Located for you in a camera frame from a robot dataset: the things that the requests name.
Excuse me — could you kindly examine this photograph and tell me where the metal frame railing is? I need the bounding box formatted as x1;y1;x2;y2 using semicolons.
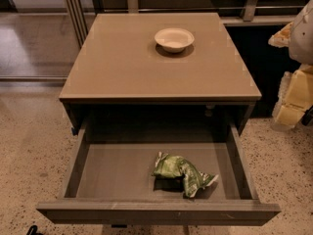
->
65;0;309;44

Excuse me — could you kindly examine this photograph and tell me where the grey cabinet counter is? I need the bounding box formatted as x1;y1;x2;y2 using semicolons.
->
60;13;261;130

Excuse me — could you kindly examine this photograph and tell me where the open grey top drawer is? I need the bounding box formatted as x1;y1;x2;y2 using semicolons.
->
36;117;281;226

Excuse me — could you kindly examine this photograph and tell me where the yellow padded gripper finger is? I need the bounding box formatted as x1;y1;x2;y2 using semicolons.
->
272;65;313;130

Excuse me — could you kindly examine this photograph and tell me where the green jalapeno chip bag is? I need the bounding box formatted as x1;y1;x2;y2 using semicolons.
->
152;152;219;198

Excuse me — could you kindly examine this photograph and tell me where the black object on floor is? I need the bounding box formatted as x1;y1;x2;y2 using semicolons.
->
26;225;43;235

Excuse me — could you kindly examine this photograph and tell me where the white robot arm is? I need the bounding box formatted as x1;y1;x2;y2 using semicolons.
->
268;0;313;131

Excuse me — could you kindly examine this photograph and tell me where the white paper bowl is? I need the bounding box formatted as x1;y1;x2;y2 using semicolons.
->
155;28;195;53

